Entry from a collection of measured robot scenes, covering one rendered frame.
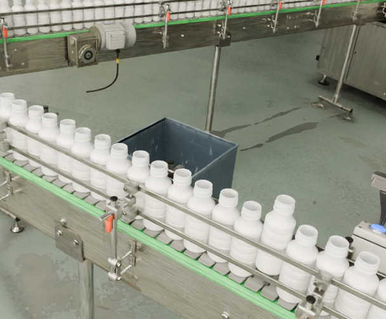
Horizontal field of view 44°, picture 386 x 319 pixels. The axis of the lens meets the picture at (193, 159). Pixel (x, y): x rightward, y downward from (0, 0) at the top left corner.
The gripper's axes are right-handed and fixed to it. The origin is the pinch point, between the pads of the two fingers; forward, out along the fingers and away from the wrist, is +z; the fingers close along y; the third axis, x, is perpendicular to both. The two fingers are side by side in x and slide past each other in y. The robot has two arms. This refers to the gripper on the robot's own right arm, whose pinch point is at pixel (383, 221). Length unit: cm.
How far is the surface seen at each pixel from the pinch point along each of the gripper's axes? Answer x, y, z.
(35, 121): -17, -85, 6
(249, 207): -16.6, -23.0, 4.0
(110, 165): -19, -57, 8
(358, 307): -17.9, 2.6, 12.4
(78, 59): 75, -161, -2
